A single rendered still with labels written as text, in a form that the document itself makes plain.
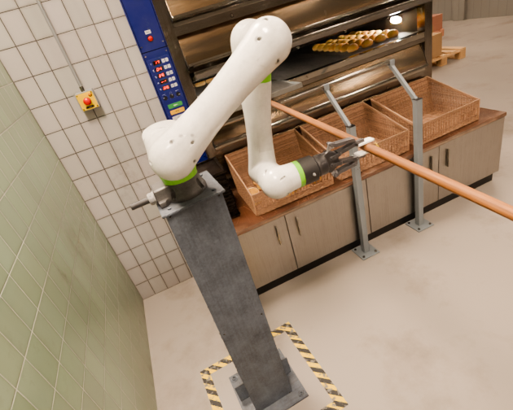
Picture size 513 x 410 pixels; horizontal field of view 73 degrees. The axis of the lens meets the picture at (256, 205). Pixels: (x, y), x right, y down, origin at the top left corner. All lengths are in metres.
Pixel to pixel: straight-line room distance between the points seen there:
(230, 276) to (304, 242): 1.06
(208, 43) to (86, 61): 0.69
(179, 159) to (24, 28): 1.49
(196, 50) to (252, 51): 1.35
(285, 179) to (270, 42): 0.41
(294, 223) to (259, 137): 1.09
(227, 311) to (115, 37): 1.59
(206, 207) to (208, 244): 0.14
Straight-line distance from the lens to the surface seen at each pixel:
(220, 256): 1.26
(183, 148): 0.94
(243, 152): 2.43
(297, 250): 2.30
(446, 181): 1.04
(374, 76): 2.89
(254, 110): 1.15
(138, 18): 2.22
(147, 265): 2.68
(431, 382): 1.99
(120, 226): 2.51
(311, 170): 1.15
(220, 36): 2.34
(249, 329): 1.53
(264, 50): 0.95
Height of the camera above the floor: 1.69
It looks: 30 degrees down
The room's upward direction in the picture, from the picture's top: 17 degrees counter-clockwise
